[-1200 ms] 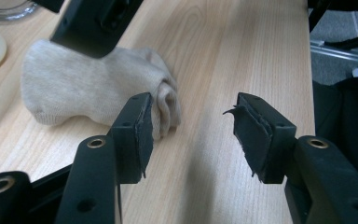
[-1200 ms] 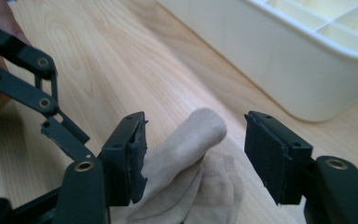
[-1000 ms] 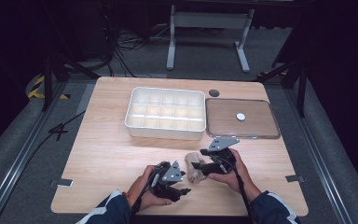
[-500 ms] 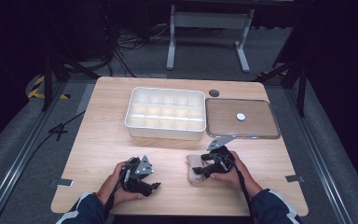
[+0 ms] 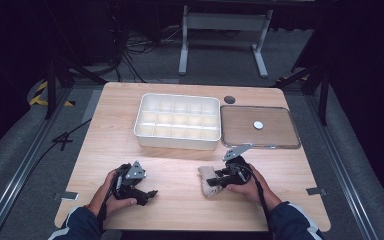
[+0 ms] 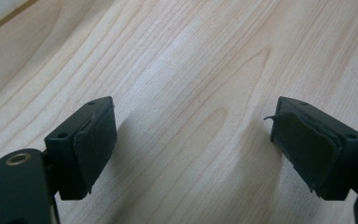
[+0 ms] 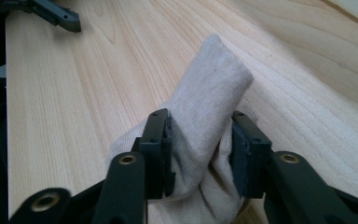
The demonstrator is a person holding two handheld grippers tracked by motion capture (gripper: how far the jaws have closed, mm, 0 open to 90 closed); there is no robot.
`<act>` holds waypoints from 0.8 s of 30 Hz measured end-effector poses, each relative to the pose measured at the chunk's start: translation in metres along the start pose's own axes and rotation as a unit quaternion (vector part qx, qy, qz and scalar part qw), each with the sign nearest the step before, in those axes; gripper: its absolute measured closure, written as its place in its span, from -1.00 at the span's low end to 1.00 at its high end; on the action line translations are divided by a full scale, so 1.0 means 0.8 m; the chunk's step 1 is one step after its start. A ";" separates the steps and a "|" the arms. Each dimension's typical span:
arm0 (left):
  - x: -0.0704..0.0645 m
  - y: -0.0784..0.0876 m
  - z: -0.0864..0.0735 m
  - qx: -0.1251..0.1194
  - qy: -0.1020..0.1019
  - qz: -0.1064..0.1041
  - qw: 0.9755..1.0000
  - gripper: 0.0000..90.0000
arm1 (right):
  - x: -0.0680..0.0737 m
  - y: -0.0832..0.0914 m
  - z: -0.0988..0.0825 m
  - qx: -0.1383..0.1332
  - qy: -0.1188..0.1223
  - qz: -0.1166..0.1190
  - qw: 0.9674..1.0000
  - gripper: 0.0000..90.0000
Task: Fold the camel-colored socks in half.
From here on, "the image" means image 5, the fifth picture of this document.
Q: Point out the black tape floor mark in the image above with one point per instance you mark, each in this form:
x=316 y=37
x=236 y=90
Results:
x=62 y=140

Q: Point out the person's right hand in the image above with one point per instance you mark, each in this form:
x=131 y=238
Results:
x=253 y=193

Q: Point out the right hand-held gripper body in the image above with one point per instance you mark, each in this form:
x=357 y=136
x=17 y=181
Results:
x=238 y=171

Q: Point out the beige sock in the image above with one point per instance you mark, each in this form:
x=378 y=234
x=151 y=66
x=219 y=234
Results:
x=208 y=183

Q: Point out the white metal desk frame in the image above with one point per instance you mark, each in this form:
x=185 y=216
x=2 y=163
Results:
x=225 y=21

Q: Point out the white divided storage box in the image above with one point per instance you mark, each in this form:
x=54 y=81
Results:
x=177 y=121

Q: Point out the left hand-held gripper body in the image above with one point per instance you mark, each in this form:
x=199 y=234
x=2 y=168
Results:
x=134 y=173

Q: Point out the yellow black hazard tape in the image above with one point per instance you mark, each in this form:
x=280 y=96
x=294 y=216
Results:
x=41 y=96

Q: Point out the person's left hand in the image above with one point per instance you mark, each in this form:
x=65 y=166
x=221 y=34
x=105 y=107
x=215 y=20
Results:
x=113 y=200

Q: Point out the grey tape piece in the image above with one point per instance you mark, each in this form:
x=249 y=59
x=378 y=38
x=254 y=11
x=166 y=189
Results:
x=316 y=191
x=67 y=195

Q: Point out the clear lid with white knob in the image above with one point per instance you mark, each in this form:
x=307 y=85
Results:
x=258 y=128

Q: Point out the black metal stand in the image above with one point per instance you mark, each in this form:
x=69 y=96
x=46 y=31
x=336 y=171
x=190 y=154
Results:
x=323 y=93
x=51 y=86

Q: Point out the metal floor rail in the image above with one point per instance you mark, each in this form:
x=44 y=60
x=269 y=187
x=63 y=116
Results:
x=341 y=166
x=23 y=166

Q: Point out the dark round table grommet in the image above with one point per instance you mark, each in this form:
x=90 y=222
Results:
x=229 y=99

